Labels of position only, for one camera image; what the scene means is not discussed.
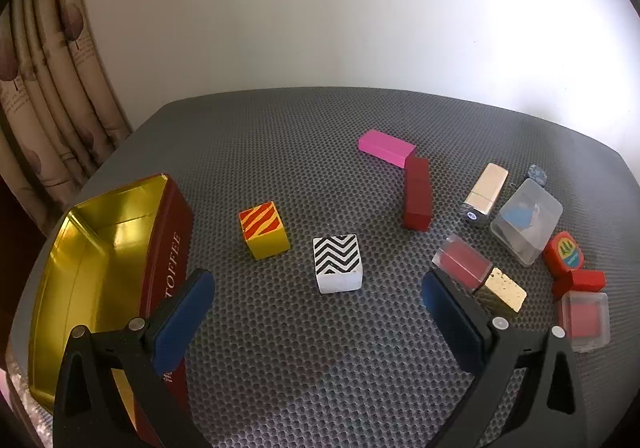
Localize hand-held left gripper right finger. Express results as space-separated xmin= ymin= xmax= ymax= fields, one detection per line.
xmin=421 ymin=270 xmax=586 ymax=448

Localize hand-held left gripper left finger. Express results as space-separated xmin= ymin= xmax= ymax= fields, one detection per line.
xmin=52 ymin=269 xmax=217 ymax=448

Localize clear red case gold base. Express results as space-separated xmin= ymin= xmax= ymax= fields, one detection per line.
xmin=432 ymin=234 xmax=528 ymax=313

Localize red tin box gold interior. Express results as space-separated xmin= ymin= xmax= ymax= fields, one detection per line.
xmin=27 ymin=173 xmax=195 ymax=444

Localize yellow block with red stripes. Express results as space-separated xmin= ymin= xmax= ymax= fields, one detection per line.
xmin=238 ymin=201 xmax=291 ymax=261

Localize clear plastic box blue contents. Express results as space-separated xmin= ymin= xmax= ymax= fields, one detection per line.
xmin=490 ymin=178 xmax=564 ymax=267

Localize dark red block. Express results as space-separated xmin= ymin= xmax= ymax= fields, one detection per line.
xmin=402 ymin=157 xmax=433 ymax=231

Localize white block black zigzag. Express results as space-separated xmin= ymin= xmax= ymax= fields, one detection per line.
xmin=312 ymin=233 xmax=363 ymax=293

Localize red eraser with colourful label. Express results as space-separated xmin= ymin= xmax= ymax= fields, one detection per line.
xmin=544 ymin=231 xmax=585 ymax=277

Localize clear plastic box red contents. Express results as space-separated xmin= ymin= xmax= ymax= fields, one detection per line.
xmin=557 ymin=291 xmax=612 ymax=353

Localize gold metal lighter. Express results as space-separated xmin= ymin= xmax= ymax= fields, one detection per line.
xmin=462 ymin=163 xmax=509 ymax=227

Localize bright red block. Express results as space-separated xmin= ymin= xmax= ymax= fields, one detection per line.
xmin=552 ymin=269 xmax=607 ymax=301

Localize pink block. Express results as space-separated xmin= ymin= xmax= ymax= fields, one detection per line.
xmin=358 ymin=130 xmax=418 ymax=167

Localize silver foil sheet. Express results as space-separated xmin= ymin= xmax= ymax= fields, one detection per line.
xmin=0 ymin=363 xmax=53 ymax=448

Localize beige printed curtain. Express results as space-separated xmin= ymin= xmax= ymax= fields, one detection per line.
xmin=0 ymin=0 xmax=133 ymax=239

